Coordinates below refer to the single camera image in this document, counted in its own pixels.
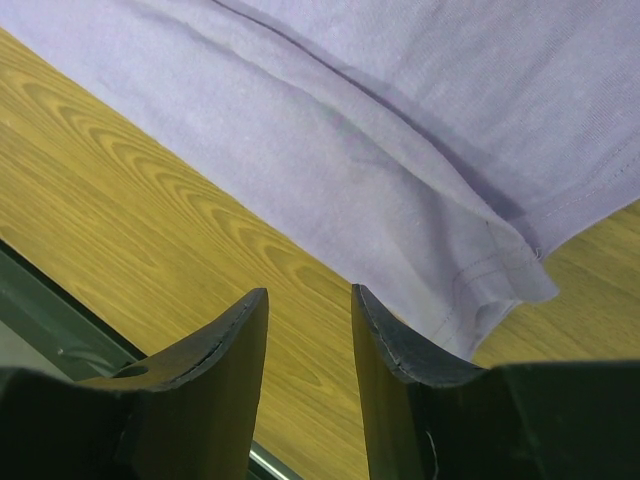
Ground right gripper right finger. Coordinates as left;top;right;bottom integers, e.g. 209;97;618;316
351;284;483;479

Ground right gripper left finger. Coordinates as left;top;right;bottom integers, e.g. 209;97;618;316
81;288;269;479

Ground lavender t shirt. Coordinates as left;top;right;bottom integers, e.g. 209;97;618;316
1;1;639;359

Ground aluminium frame rail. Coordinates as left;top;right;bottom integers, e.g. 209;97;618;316
1;245;294;479

